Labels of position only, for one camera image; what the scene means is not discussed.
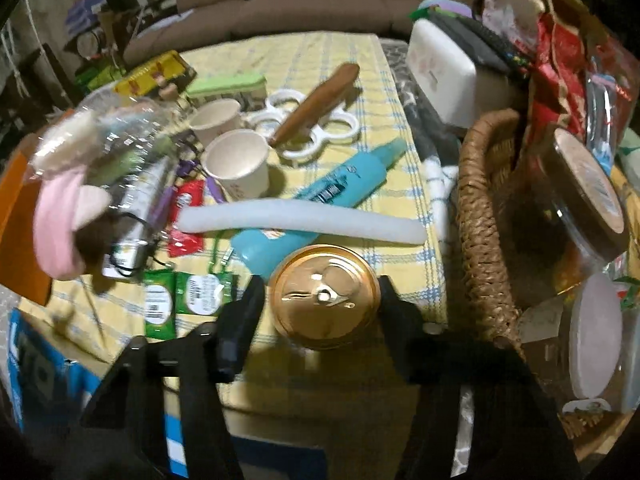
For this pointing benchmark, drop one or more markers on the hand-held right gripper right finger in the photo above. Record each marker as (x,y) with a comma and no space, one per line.
(395,320)

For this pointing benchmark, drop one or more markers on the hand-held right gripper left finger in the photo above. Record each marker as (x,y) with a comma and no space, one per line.
(241,320)

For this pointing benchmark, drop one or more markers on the gold pull-tab can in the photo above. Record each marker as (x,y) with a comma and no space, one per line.
(325,305)

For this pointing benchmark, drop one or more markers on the green packet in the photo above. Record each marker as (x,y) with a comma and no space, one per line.
(159,302)
(205,294)

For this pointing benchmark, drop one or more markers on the woven wicker basket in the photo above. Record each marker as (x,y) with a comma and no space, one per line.
(480,240)

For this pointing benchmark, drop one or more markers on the white foam tube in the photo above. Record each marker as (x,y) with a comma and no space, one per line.
(300,217)

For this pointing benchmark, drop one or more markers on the red packet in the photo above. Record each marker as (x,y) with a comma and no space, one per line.
(187,197)

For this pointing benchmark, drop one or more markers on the white knitted cloth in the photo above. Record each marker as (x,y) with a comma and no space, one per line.
(440,185)

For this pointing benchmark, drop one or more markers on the large paper cup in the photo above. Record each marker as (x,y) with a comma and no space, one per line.
(240,172)

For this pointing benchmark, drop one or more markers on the teal spray bottle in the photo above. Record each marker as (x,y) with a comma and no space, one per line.
(340,180)

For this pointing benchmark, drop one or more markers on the white-lid jar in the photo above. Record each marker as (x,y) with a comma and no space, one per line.
(595,335)

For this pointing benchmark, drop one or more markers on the small paper cup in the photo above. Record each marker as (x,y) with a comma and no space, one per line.
(215,117)

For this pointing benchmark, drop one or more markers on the pink cloth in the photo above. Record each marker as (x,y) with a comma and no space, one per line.
(57,230)

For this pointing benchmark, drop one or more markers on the clear plastic bag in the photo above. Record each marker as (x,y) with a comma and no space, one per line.
(125,135)

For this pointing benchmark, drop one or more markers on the brown wooden stick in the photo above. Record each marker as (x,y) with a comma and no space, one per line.
(320,102)

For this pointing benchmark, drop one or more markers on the clear jar with brown lid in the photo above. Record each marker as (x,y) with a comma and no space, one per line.
(585,185)

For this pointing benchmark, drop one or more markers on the green rectangular box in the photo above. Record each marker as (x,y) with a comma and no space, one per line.
(225,85)

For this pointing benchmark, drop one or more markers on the orange box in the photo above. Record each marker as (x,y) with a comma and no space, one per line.
(15,220)

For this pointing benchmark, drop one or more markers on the white plastic box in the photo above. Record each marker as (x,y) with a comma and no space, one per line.
(440,70)

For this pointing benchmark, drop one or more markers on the yellow printed box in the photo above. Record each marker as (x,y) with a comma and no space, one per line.
(155,72)

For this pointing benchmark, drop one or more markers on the yellow checkered tablecloth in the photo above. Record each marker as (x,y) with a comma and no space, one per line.
(320,55)

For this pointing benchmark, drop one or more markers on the green bag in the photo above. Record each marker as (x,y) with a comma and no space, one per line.
(95,77)

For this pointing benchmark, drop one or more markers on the black remote control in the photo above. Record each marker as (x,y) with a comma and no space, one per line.
(480,40)

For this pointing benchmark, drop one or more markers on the brown sofa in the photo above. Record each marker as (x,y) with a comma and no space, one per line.
(300,15)

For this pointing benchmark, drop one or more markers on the purple plastic container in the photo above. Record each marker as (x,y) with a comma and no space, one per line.
(445,7)

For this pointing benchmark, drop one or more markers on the red white snack bag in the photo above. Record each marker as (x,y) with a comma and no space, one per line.
(505,10)

